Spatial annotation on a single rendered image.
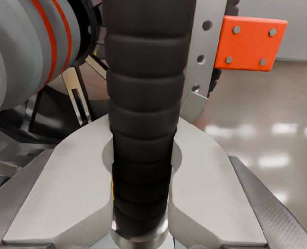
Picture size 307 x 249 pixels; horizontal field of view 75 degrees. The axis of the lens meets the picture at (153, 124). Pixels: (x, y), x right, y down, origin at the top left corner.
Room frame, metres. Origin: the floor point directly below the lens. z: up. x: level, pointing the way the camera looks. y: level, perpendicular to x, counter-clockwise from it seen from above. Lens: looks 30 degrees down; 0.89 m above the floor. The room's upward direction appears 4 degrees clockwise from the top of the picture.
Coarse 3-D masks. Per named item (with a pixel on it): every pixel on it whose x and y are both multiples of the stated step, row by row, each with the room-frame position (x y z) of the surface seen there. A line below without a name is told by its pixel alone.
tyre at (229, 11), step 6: (228, 0) 0.39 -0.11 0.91; (234, 0) 0.39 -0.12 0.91; (228, 6) 0.39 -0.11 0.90; (234, 6) 0.39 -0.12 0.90; (228, 12) 0.39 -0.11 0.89; (234, 12) 0.39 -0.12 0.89; (216, 72) 0.39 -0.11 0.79; (216, 78) 0.39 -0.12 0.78; (210, 84) 0.39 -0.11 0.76; (210, 90) 0.39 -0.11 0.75; (6, 132) 0.36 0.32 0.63; (12, 132) 0.37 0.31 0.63; (12, 138) 0.36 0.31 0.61; (18, 138) 0.36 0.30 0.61; (24, 138) 0.37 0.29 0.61
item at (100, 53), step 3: (99, 6) 0.80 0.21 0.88; (99, 9) 0.80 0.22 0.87; (102, 18) 0.80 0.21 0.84; (90, 27) 0.80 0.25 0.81; (90, 30) 0.80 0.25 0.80; (102, 45) 0.85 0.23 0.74; (99, 48) 0.84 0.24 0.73; (102, 48) 0.85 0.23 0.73; (96, 51) 0.84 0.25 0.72; (99, 51) 0.84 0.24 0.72; (102, 51) 0.84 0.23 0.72; (96, 54) 0.84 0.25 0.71; (99, 54) 0.84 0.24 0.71; (102, 54) 0.84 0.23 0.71; (99, 57) 0.84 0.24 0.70; (102, 57) 0.84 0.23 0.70
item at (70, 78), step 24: (72, 0) 0.43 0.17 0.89; (96, 0) 0.40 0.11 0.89; (96, 24) 0.40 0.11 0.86; (96, 48) 0.42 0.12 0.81; (72, 72) 0.39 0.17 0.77; (48, 96) 0.54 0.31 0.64; (72, 96) 0.39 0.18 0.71; (0, 120) 0.37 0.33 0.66; (24, 120) 0.39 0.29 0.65; (48, 120) 0.43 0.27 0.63; (72, 120) 0.46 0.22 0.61
